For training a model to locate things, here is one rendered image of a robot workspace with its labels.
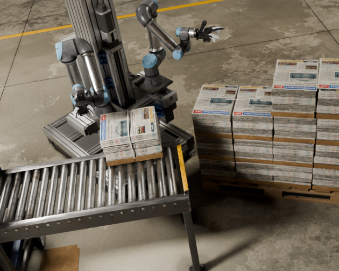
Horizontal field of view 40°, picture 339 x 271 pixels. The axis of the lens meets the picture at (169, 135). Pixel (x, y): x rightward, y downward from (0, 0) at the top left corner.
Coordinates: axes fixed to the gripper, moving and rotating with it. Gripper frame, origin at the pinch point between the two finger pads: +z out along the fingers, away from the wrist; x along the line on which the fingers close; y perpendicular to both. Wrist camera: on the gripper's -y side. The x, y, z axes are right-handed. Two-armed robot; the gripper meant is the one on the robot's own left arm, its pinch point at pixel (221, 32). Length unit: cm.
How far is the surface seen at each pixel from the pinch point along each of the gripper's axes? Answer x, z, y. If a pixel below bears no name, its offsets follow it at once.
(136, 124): 92, -31, 8
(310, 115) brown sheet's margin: 42, 71, 32
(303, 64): 10, 61, 16
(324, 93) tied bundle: 38, 79, 14
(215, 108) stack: 43, 4, 35
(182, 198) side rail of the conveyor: 128, 11, 27
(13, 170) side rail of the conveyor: 134, -113, 26
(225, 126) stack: 50, 13, 45
